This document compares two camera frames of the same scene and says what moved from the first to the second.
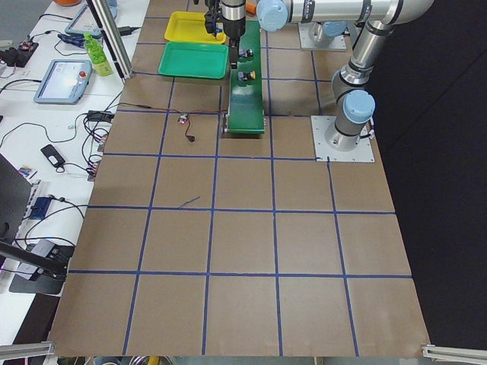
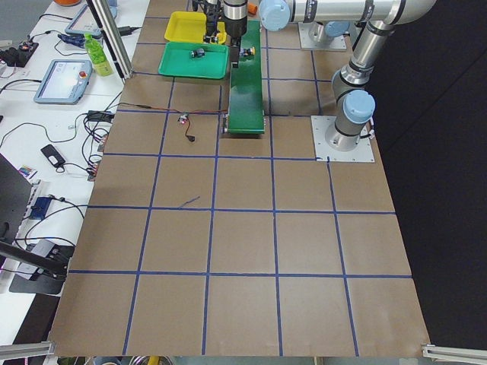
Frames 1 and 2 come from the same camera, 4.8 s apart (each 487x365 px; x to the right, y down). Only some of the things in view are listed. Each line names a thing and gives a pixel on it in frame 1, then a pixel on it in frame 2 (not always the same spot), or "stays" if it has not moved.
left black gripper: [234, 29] stays
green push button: [245, 53] → [196, 53]
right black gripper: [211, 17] stays
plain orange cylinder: [250, 7] stays
